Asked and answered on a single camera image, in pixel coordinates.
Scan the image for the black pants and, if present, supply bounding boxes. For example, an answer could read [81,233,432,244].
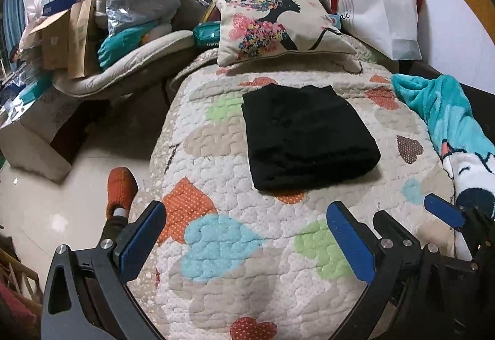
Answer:
[242,84,381,192]

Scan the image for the teal fleece blanket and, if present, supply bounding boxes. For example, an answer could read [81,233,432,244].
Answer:
[392,74,494,218]

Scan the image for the orange slipper foot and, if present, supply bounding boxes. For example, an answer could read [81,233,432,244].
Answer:
[106,166,138,218]

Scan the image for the heart-patterned quilt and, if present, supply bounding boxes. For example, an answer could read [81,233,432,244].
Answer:
[129,43,456,339]

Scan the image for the low beige table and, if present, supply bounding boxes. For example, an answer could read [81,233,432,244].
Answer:
[0,73,114,183]

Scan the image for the white paper shopping bag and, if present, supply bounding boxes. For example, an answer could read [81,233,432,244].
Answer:
[320,0,422,61]

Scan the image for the beige cushioned chair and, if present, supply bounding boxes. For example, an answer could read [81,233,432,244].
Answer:
[52,30,196,100]

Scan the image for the teal cushion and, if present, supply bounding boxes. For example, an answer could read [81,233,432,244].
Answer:
[97,21,159,71]

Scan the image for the brown cardboard box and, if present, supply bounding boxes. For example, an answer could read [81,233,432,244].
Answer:
[24,0,99,80]

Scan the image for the floral lady print pillow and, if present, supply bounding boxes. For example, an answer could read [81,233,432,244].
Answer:
[212,0,356,67]

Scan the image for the teal tissue pack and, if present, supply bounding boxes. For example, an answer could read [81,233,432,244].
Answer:
[193,21,221,49]

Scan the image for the teal curtain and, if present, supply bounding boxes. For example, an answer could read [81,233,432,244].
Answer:
[2,0,26,53]

